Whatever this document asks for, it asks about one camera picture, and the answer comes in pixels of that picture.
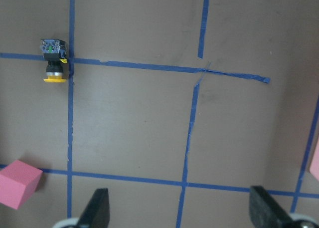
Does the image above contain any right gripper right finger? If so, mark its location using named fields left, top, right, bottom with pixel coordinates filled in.
left=249, top=186, right=293, bottom=228

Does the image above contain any yellow push button switch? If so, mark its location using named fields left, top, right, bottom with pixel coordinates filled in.
left=40, top=39, right=68, bottom=83

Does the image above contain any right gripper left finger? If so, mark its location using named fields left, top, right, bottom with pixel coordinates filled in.
left=77, top=188, right=110, bottom=228

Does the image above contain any pink cube bottom centre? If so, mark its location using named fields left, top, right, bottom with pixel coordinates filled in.
left=0, top=160, right=43, bottom=210

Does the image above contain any pink plastic bin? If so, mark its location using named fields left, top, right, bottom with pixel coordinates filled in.
left=309, top=140, right=319, bottom=181

